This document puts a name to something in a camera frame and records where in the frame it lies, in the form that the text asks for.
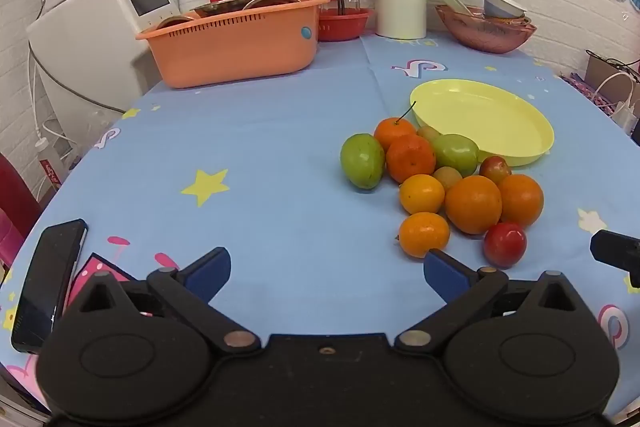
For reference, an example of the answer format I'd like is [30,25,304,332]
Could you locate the large orange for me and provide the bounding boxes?
[445,175,503,235]

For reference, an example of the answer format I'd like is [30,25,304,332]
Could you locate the oval green fruit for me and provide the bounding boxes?
[340,133,386,191]

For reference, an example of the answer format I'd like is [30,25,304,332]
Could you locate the small red fruit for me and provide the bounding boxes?
[479,155,512,186]

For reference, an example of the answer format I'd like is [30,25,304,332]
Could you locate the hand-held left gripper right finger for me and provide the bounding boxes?
[395,248,594,355]

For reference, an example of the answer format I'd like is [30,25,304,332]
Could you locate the pink glass bowl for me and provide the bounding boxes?
[434,4,538,54]

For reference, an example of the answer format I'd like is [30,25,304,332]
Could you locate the blue white bowl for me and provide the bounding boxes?
[483,0,527,20]

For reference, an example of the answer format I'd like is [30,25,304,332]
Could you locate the medium orange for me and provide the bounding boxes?
[498,174,545,228]

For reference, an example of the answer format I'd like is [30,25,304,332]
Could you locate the black phone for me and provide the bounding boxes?
[11,219,89,354]

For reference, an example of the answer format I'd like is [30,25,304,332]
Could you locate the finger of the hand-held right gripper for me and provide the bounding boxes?
[590,229,640,288]

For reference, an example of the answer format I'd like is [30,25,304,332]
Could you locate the round red fruit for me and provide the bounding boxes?
[483,222,528,269]

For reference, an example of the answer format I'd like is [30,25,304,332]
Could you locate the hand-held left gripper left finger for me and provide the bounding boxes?
[65,247,262,356]

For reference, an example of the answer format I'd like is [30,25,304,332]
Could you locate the white appliance with screen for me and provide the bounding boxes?
[27,0,181,148]

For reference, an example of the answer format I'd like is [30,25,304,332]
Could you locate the orange plastic basket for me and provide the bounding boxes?
[135,0,332,88]

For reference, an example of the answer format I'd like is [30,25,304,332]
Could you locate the patterned pink cloth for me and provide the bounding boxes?
[560,72,617,118]

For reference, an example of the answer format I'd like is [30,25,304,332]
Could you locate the cardboard box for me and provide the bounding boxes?
[585,49,640,108]

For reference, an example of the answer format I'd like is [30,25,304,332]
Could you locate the yellow plastic plate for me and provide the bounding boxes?
[410,79,555,167]

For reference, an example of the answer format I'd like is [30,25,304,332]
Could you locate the yellow-orange mandarin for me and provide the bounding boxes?
[398,212,451,259]
[399,174,446,215]

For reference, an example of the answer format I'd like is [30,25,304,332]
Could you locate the dark orange tangerine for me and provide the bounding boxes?
[385,134,437,184]

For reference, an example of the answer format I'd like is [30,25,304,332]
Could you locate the white charger with cable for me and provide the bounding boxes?
[592,71,640,134]

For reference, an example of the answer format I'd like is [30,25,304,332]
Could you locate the patterned rim bowl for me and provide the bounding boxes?
[480,14,532,28]

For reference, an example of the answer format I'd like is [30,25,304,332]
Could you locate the tangerine with stem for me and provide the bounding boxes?
[374,101,418,152]

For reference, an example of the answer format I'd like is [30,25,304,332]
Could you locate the red chair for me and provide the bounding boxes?
[0,152,43,269]

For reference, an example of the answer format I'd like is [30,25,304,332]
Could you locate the plastic bottle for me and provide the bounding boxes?
[34,138,66,188]

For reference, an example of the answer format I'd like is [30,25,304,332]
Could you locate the red plastic basket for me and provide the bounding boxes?
[318,7,375,42]

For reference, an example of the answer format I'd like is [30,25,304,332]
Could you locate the blue printed tablecloth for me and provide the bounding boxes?
[0,29,640,408]

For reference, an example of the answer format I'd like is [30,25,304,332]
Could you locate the round green fruit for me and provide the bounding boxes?
[432,134,480,178]

